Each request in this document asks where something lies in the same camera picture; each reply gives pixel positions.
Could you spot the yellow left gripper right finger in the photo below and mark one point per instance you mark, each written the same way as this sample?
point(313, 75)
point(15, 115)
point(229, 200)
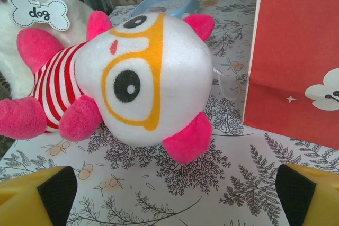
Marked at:
point(317, 202)

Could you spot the red paper gift bag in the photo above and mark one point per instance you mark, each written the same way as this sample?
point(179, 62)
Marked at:
point(291, 51)

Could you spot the pink striped plush doll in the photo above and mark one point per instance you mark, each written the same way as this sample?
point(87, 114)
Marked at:
point(159, 77)

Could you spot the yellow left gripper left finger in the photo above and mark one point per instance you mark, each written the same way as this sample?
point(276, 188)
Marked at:
point(21, 202)

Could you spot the bone-shaped paper dog tag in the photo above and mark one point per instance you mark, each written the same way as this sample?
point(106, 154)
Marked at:
point(39, 11)

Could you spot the floral table cover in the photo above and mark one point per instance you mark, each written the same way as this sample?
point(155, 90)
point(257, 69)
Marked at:
point(159, 186)

